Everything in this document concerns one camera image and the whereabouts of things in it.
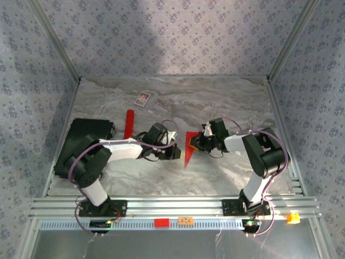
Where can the black case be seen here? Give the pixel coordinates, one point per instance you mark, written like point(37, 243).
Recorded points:
point(81, 127)

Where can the orange label tag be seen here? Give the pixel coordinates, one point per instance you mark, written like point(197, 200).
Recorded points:
point(185, 220)

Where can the aluminium side rail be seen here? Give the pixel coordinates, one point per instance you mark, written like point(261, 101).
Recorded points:
point(280, 121)
point(69, 108)

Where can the red cylinder tube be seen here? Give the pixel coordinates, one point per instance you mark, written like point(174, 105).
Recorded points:
point(129, 121)

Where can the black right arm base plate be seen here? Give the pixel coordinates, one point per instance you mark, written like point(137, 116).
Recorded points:
point(229, 207)

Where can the red rectangular block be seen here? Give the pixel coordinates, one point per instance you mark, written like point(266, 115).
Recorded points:
point(161, 222)

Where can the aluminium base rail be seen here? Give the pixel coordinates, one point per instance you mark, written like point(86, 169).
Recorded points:
point(175, 206)

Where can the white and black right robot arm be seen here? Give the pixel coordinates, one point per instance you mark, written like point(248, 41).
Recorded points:
point(234, 143)

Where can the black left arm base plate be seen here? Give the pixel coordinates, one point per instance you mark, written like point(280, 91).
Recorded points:
point(121, 207)

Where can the small printed card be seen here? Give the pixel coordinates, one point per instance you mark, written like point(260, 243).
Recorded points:
point(142, 98)

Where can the aluminium frame post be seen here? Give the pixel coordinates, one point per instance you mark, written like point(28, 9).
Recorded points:
point(59, 46)
point(287, 46)

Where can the red cloth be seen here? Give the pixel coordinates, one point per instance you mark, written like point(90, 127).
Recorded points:
point(187, 153)

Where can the orange yellow block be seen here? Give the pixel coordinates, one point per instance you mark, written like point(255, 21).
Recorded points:
point(293, 218)

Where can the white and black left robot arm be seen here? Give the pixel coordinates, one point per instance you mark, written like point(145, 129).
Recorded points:
point(124, 151)

